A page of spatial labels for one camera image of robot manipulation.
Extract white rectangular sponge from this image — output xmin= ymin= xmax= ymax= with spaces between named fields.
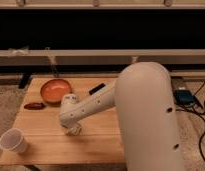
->
xmin=66 ymin=123 xmax=82 ymax=136

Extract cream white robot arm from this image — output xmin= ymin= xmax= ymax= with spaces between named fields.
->
xmin=59 ymin=62 xmax=185 ymax=171

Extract orange round bowl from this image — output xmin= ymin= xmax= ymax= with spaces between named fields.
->
xmin=40 ymin=79 xmax=72 ymax=103

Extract wooden table board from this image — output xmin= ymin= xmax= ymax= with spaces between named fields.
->
xmin=0 ymin=76 xmax=126 ymax=167

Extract dark red chili pepper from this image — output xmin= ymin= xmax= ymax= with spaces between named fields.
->
xmin=24 ymin=102 xmax=45 ymax=110

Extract blue power adapter box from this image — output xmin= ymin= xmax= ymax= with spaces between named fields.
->
xmin=173 ymin=89 xmax=195 ymax=105

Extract white paper cup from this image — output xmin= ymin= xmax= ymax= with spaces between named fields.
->
xmin=0 ymin=128 xmax=28 ymax=154

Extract black floor cable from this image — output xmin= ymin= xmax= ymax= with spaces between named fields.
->
xmin=174 ymin=75 xmax=205 ymax=168

